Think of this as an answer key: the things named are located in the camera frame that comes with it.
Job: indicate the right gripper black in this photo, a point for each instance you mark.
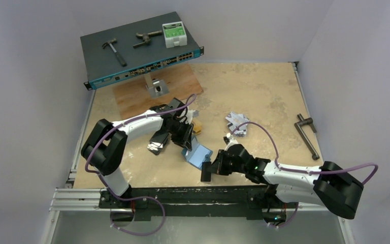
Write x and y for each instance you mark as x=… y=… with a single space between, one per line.
x=217 y=165

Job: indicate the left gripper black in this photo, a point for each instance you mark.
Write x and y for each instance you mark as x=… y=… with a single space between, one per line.
x=185 y=140

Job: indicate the blue card holder wallet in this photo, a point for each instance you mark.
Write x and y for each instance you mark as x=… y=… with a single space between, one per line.
x=198 y=155

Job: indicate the black credit card stack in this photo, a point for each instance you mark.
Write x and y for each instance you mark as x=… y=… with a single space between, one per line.
x=158 y=141

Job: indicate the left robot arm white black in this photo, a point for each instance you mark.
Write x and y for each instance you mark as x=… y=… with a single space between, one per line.
x=105 y=145

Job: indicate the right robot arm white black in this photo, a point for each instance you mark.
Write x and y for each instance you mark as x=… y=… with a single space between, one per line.
x=327 y=185

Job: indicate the gold credit card stack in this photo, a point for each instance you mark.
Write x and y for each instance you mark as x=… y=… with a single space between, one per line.
x=197 y=127

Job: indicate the wooden board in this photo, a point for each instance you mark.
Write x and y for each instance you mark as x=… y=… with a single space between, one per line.
x=133 y=98

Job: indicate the white green electrical module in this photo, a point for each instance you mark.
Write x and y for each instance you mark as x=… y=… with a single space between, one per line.
x=174 y=34

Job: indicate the small hammer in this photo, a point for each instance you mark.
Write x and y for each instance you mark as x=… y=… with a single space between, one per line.
x=110 y=43

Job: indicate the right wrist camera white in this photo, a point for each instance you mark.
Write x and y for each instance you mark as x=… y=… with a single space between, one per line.
x=229 y=141

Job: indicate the metal stand bracket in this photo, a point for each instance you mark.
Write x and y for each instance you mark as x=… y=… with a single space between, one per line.
x=156 y=87

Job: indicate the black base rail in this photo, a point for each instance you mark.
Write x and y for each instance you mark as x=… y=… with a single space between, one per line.
x=255 y=202

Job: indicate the bronze door handle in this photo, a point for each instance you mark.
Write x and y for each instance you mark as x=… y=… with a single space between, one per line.
x=146 y=38

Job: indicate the network switch grey teal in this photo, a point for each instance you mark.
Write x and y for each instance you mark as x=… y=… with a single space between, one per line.
x=102 y=67

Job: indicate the metal door lever handle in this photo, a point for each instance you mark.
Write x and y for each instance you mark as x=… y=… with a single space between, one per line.
x=299 y=127

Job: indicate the aluminium frame rail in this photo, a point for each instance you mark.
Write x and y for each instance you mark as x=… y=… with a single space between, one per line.
x=75 y=217

